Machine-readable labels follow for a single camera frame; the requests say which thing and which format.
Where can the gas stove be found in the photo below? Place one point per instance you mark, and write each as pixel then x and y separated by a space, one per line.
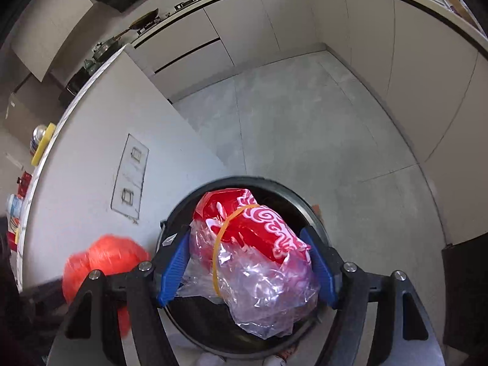
pixel 186 2

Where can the dark object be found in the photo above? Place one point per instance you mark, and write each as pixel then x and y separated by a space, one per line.
pixel 465 293

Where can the yellow rubber band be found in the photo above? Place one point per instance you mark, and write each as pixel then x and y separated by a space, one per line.
pixel 217 251

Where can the red and clear plastic bag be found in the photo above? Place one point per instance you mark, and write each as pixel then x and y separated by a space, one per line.
pixel 263 236

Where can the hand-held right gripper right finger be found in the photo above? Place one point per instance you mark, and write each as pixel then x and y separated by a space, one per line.
pixel 322 270

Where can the blue and white container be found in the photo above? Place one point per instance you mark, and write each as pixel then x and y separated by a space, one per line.
pixel 15 207

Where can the black microwave oven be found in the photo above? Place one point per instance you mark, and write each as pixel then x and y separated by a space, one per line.
pixel 74 84

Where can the green kettle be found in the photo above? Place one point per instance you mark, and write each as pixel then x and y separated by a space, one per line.
pixel 90 64

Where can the black round trash bin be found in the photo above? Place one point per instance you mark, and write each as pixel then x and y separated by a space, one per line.
pixel 198 320

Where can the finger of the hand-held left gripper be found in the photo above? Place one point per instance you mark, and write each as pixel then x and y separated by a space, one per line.
pixel 45 293

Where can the wooden box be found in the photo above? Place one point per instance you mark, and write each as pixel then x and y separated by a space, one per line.
pixel 457 5

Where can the blue drink can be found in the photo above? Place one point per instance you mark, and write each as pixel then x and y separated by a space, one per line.
pixel 37 135

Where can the pot with glass lid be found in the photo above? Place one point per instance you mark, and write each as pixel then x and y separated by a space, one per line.
pixel 103 48

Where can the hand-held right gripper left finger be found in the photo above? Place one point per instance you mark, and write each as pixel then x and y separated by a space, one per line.
pixel 171 270

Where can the red box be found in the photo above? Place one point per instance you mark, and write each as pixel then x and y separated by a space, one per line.
pixel 24 183

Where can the yellow sponge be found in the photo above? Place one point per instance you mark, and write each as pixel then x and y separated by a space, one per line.
pixel 45 141

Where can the orange plastic bag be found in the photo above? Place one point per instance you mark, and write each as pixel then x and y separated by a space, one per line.
pixel 106 253

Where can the wok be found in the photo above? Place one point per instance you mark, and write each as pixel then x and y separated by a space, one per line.
pixel 146 17

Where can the kitchen counter with cabinets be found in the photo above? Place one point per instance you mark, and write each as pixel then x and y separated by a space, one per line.
pixel 362 26

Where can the socket panel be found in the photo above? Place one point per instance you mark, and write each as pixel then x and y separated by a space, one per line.
pixel 129 175

